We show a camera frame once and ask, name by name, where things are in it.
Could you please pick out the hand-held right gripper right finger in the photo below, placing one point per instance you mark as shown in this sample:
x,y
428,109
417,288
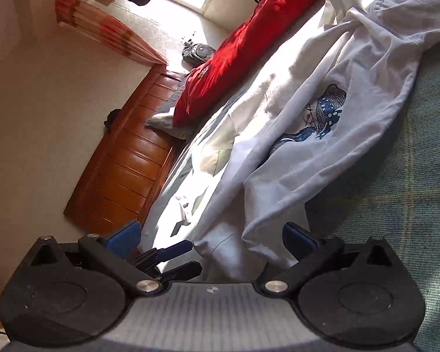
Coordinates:
x,y
297,242

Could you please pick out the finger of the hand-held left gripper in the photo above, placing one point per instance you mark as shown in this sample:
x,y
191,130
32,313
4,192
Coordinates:
x,y
183,269
176,250

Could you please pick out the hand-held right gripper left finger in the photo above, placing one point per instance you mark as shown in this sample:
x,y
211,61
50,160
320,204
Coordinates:
x,y
126,240

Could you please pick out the white printed t-shirt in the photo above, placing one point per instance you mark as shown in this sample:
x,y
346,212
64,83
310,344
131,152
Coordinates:
x,y
333,146

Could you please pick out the wooden headboard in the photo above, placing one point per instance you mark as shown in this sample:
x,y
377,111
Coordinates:
x,y
124,168

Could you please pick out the white leaf pattern sheet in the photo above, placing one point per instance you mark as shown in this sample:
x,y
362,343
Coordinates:
x,y
212,143

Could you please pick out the green plaid blanket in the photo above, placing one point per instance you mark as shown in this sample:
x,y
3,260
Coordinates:
x,y
407,190

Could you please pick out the small black cloth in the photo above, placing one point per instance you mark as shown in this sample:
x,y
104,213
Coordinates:
x,y
112,119

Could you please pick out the grey pillow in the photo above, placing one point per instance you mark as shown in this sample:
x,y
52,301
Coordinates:
x,y
165,121

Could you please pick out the grey backpack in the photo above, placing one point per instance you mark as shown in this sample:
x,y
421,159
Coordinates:
x,y
198,54

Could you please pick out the red duvet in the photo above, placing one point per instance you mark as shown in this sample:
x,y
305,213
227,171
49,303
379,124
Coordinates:
x,y
242,44

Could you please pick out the orange striped curtain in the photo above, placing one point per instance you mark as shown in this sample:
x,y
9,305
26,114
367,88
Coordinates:
x,y
106,29

